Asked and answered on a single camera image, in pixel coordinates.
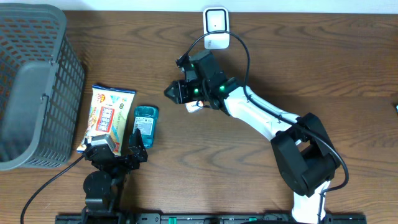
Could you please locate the white barcode scanner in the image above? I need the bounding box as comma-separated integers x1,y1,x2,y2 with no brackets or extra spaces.
203,7,229,50

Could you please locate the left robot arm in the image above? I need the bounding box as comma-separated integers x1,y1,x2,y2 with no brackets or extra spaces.
82,129,148,223

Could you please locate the grey plastic mesh basket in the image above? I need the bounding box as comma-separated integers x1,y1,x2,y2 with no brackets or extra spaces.
1,3,85,170

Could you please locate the small orange snack packet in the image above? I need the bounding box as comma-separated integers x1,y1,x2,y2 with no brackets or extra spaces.
185,101,204,113

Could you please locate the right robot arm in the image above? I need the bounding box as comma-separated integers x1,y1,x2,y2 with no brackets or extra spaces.
164,50,341,223

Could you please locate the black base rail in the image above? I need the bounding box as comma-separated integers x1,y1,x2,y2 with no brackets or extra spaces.
55,212,368,224

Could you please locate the teal mouthwash bottle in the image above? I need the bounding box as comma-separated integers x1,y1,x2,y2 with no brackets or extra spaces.
133,105,159,149

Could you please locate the yellow snack chip bag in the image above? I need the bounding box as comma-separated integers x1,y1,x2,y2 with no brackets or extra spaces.
84,85,136,156

